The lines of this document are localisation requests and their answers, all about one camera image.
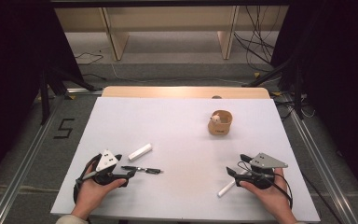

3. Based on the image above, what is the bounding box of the slim white pen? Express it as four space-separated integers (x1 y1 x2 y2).
217 169 248 198

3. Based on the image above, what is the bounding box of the person's right hand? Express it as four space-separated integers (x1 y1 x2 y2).
239 167 298 224

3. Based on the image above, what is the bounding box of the white table cover board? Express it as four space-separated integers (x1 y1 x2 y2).
49 96 321 224

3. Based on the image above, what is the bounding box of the light wooden bench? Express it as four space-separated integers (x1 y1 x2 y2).
54 5 290 62

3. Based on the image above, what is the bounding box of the black tripod stand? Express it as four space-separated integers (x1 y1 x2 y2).
241 59 306 120
38 66 99 125

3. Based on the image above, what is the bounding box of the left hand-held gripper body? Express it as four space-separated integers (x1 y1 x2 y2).
90 149 129 188

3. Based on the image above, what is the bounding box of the bundle of black cables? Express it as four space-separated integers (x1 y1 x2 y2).
233 6 276 73

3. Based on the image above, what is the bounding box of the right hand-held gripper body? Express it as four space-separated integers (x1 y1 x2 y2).
234 151 289 190

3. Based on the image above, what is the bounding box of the aluminium floor rail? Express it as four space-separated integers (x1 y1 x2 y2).
0 88 103 224
287 102 358 224

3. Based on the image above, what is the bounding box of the person's left hand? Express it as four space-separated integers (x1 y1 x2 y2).
71 165 127 220

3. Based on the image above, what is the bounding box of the black pen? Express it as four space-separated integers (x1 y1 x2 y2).
120 165 164 175

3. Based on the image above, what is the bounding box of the thick white marker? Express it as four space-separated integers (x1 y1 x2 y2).
128 143 154 161

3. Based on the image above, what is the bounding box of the black curtain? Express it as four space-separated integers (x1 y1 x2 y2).
0 0 83 190
269 0 358 206

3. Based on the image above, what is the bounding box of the round wooden pen holder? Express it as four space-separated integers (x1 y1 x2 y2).
207 109 233 136

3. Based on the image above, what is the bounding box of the thin black floor cable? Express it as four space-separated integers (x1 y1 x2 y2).
74 51 104 65

